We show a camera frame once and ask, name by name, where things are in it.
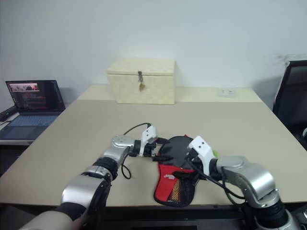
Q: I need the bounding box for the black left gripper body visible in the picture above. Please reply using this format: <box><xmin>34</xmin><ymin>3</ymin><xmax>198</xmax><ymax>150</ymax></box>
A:
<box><xmin>143</xmin><ymin>137</ymin><xmax>159</xmax><ymax>158</ymax></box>

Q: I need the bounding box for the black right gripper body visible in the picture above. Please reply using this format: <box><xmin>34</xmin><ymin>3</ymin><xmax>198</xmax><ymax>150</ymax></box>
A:
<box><xmin>186</xmin><ymin>148</ymin><xmax>206</xmax><ymax>180</ymax></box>

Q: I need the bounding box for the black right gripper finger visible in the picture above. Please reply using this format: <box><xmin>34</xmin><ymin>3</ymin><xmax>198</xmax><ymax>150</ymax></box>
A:
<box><xmin>173</xmin><ymin>171</ymin><xmax>194</xmax><ymax>179</ymax></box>

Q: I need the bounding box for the red and black pouch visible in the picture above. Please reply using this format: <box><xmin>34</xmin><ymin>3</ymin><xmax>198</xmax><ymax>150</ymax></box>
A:
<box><xmin>153</xmin><ymin>135</ymin><xmax>201</xmax><ymax>207</ymax></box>

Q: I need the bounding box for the cream woven storage box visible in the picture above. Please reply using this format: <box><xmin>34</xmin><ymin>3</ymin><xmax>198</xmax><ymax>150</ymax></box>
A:
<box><xmin>106</xmin><ymin>57</ymin><xmax>177</xmax><ymax>105</ymax></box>

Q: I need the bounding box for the white power socket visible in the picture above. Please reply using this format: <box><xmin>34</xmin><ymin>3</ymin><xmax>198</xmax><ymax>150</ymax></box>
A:
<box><xmin>217</xmin><ymin>87</ymin><xmax>237</xmax><ymax>98</ymax></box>

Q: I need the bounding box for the black office chair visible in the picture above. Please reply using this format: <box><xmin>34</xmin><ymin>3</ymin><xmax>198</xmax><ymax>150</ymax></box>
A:
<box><xmin>272</xmin><ymin>59</ymin><xmax>307</xmax><ymax>151</ymax></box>

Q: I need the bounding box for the open blue laptop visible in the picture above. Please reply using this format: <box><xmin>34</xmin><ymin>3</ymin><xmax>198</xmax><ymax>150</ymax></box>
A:
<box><xmin>0</xmin><ymin>80</ymin><xmax>66</xmax><ymax>141</ymax></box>

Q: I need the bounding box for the black device with green light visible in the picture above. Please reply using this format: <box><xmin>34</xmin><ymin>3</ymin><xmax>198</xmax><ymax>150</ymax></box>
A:
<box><xmin>0</xmin><ymin>107</ymin><xmax>17</xmax><ymax>122</ymax></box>

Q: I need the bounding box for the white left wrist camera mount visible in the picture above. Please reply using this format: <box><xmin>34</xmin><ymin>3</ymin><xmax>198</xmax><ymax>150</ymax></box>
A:
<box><xmin>140</xmin><ymin>126</ymin><xmax>157</xmax><ymax>157</ymax></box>

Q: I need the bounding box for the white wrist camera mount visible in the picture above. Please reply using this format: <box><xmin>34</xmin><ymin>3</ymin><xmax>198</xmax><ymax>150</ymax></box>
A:
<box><xmin>140</xmin><ymin>126</ymin><xmax>157</xmax><ymax>157</ymax></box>
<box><xmin>188</xmin><ymin>135</ymin><xmax>214</xmax><ymax>175</ymax></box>

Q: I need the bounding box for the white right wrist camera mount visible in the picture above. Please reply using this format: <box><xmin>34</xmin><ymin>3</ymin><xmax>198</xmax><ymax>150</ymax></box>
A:
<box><xmin>188</xmin><ymin>135</ymin><xmax>214</xmax><ymax>175</ymax></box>

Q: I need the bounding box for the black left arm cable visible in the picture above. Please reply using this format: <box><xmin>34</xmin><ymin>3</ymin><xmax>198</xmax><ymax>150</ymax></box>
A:
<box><xmin>121</xmin><ymin>123</ymin><xmax>153</xmax><ymax>180</ymax></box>

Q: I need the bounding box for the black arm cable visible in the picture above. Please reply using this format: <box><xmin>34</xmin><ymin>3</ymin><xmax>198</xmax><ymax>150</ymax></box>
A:
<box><xmin>121</xmin><ymin>123</ymin><xmax>153</xmax><ymax>180</ymax></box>
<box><xmin>186</xmin><ymin>153</ymin><xmax>248</xmax><ymax>204</ymax></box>

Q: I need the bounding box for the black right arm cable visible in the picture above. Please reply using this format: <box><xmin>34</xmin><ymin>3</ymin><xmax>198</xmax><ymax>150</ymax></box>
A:
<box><xmin>186</xmin><ymin>153</ymin><xmax>248</xmax><ymax>204</ymax></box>

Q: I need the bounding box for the black table frame bar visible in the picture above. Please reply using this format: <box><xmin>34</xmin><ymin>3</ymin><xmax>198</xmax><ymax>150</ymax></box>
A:
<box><xmin>83</xmin><ymin>203</ymin><xmax>255</xmax><ymax>221</ymax></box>

